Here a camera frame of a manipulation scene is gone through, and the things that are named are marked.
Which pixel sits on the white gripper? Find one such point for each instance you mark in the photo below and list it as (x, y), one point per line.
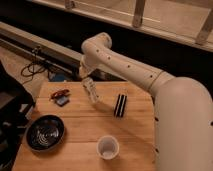
(84, 71)

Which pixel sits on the white plastic bottle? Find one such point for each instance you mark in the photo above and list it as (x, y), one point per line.
(90, 89)

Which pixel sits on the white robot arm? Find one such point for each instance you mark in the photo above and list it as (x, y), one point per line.
(183, 107)

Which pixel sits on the blue object under table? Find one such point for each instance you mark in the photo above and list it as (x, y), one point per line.
(58, 78)

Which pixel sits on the black white striped block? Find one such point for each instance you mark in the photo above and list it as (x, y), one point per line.
(120, 105)

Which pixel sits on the black bowl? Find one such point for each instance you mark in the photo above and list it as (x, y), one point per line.
(45, 133)

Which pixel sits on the black chair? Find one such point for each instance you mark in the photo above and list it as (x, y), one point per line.
(15, 102)

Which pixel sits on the translucent plastic cup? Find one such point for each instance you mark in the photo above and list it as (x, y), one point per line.
(107, 147)

